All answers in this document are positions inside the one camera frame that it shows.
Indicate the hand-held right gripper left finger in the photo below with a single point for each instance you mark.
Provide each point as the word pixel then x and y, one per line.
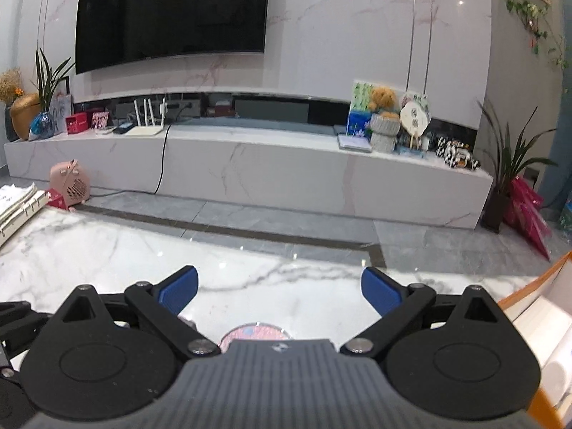
pixel 176 290

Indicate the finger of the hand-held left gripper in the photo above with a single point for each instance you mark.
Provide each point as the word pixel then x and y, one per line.
pixel 20 324

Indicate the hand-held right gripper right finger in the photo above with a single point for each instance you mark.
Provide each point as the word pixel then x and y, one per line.
pixel 380 292

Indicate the round pink tin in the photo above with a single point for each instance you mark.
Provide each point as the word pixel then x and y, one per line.
pixel 257 333

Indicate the orange cardboard box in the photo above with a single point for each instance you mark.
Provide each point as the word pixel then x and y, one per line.
pixel 531 295

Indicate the small red paper box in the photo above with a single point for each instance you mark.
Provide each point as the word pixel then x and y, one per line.
pixel 57 200

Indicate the blue shallow tray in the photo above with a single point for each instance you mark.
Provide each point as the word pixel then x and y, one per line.
pixel 411 152

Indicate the pink fan heater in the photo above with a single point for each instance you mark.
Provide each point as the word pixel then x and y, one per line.
pixel 71 185

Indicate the white marble television console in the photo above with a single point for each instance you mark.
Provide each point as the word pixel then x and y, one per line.
pixel 268 174

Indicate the grey closed laptop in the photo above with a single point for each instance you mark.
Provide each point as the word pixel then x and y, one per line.
pixel 354 143

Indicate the black white checkered toy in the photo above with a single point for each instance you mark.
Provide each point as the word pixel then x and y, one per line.
pixel 458 153

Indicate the white router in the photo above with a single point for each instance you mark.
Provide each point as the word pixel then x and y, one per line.
pixel 144 130

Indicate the red folded umbrella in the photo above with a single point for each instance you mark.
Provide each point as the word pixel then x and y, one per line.
pixel 529 214

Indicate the tall potted plant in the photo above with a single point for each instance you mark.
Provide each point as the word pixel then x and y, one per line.
pixel 505 178

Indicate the black phone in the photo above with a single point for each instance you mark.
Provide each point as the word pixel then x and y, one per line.
pixel 123 128

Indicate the white round hand fan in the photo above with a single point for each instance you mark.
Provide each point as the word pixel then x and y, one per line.
pixel 414 118

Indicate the pink printed box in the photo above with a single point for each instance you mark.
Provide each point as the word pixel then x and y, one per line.
pixel 100 119

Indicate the brown teddy bear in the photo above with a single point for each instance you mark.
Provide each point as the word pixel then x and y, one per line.
pixel 383 100

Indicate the red gift box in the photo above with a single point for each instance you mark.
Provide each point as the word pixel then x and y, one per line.
pixel 78 124

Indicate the gold round vase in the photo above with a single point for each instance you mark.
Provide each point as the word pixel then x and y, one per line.
pixel 24 116

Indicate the green plant in blue vase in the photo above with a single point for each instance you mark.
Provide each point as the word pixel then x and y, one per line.
pixel 44 111

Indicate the dried flower bunch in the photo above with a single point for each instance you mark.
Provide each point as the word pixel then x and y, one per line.
pixel 10 85

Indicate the hanging vine plant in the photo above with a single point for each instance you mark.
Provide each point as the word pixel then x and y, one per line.
pixel 531 13

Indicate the black wall television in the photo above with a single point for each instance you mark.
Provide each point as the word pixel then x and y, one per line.
pixel 170 13

